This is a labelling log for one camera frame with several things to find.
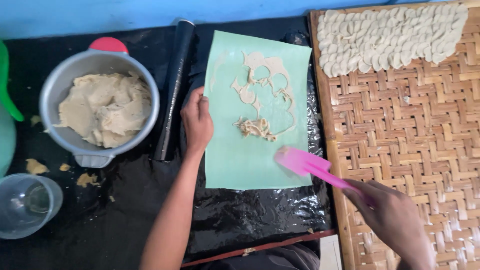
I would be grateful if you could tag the person's right hand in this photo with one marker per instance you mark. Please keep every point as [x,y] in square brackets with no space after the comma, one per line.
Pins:
[393,221]

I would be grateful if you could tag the person's left hand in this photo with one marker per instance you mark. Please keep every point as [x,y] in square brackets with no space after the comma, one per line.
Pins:
[197,123]

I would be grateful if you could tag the person's right fingers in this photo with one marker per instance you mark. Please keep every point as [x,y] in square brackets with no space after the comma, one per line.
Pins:
[356,191]

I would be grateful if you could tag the pink silicone spatula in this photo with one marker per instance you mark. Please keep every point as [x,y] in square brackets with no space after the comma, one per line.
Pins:
[303,163]

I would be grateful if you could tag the light green plastic mat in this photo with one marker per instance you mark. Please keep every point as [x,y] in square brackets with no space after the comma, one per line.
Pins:
[240,165]

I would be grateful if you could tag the woven bamboo tray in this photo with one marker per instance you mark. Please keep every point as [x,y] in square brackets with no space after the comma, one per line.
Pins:
[405,150]

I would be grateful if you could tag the white board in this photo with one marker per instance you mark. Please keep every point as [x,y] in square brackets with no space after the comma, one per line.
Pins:
[332,255]

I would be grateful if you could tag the red wooden strip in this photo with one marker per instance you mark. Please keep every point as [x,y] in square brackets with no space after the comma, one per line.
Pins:
[262,246]

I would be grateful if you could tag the person's dark clothing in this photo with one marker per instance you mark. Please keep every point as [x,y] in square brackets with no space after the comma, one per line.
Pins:
[270,260]

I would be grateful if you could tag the thin dough scraps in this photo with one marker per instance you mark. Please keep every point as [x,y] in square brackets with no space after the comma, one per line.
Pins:
[257,127]

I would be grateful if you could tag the group of round dough pieces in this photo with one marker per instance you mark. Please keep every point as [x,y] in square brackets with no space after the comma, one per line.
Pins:
[386,37]

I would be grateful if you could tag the black wrapped rolling pin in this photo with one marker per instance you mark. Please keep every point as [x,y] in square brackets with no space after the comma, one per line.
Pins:
[174,93]

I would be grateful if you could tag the black plastic sheet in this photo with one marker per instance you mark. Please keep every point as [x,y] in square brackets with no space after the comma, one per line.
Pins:
[112,225]

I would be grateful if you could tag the beige dough mass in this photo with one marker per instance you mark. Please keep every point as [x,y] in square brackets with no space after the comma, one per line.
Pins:
[108,110]

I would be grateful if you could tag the flat dough crumb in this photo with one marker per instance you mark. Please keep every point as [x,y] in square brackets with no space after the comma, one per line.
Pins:
[87,180]

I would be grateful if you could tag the small dough crumb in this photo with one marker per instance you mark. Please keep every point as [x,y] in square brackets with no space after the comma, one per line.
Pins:
[65,167]

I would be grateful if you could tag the large dough crumb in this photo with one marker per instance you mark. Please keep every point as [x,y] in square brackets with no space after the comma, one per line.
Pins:
[35,167]

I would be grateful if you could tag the clear drinking glass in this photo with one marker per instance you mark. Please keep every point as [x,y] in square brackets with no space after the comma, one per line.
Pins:
[28,206]

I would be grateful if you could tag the green plastic jug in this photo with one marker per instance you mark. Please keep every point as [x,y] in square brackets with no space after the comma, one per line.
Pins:
[5,142]

